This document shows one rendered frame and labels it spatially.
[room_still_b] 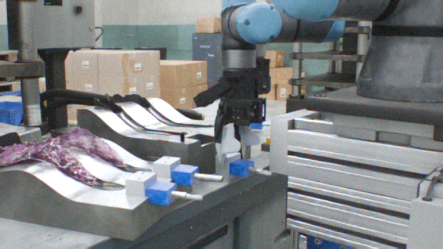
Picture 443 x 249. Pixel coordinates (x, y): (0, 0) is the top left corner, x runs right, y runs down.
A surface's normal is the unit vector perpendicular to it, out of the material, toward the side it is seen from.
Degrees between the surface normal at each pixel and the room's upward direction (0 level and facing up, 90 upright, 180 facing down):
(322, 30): 110
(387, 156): 90
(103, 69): 84
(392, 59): 73
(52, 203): 90
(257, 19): 90
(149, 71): 80
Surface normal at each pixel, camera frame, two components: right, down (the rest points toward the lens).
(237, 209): 0.82, 0.11
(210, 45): -0.59, 0.15
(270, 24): 0.25, 0.18
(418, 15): -0.28, 0.18
